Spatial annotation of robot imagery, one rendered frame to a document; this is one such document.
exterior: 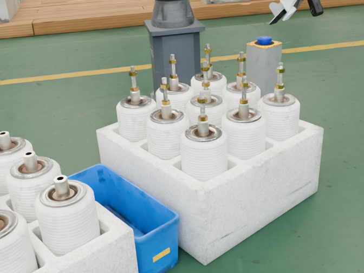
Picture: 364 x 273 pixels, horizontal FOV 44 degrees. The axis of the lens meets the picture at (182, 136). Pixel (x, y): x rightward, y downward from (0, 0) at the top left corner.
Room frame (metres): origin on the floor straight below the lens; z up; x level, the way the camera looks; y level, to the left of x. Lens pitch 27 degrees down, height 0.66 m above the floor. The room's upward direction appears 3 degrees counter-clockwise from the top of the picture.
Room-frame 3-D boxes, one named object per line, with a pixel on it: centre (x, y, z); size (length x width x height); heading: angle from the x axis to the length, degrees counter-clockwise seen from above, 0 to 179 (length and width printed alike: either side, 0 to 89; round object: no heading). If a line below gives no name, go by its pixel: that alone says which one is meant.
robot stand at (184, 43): (1.58, 0.01, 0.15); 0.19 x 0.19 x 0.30; 10
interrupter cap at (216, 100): (0.97, -0.06, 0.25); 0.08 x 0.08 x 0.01
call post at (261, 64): (1.21, -0.24, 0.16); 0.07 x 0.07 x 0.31; 39
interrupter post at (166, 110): (0.90, 0.03, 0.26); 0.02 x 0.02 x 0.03
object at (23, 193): (0.71, 0.27, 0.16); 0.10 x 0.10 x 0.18
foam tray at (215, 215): (0.97, -0.06, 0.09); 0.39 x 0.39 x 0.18; 39
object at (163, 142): (0.90, 0.03, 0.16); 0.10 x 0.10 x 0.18
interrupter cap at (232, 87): (1.05, -0.15, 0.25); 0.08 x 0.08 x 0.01
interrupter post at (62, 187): (0.61, 0.20, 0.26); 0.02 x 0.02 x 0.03
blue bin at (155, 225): (0.79, 0.14, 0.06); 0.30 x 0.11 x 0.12; 39
